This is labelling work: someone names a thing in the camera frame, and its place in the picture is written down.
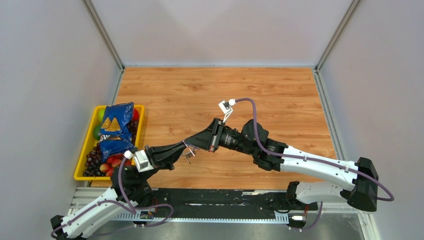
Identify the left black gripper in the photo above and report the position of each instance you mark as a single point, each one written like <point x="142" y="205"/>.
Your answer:
<point x="163" y="156"/>

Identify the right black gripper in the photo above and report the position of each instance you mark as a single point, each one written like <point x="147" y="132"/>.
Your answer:
<point x="207" y="139"/>

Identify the silver wire keyring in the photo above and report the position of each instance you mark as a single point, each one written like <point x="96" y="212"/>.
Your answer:
<point x="191" y="151"/>

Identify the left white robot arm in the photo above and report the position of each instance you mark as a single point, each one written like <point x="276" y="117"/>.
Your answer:
<point x="130" y="192"/>

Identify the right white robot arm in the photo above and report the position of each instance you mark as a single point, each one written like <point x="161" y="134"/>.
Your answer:
<point x="353" y="182"/>

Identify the red apple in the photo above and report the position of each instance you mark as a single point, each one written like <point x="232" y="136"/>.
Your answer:
<point x="135" y="115"/>

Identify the blue chips bag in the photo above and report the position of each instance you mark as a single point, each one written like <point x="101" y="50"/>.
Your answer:
<point x="115" y="137"/>

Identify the red peach fruits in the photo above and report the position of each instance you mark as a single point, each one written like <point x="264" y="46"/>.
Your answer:
<point x="107" y="168"/>

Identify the purple grape bunch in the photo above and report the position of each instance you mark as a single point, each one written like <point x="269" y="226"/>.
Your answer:
<point x="94" y="158"/>

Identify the green apple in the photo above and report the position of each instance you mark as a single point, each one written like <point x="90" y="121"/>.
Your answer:
<point x="96" y="132"/>

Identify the yellow plastic tray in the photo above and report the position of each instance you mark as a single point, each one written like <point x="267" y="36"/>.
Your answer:
<point x="90" y="142"/>

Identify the lime green fruit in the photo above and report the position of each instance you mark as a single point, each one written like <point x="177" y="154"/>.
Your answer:
<point x="100" y="114"/>

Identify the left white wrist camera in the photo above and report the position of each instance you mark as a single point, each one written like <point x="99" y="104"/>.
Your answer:
<point x="141" y="160"/>

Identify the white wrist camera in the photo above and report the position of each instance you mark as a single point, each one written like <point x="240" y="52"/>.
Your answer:
<point x="227" y="108"/>
<point x="141" y="160"/>

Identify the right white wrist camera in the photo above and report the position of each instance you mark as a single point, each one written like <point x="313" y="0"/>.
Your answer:
<point x="227" y="108"/>

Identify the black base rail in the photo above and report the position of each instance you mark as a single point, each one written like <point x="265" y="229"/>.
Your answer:
<point x="226" y="204"/>

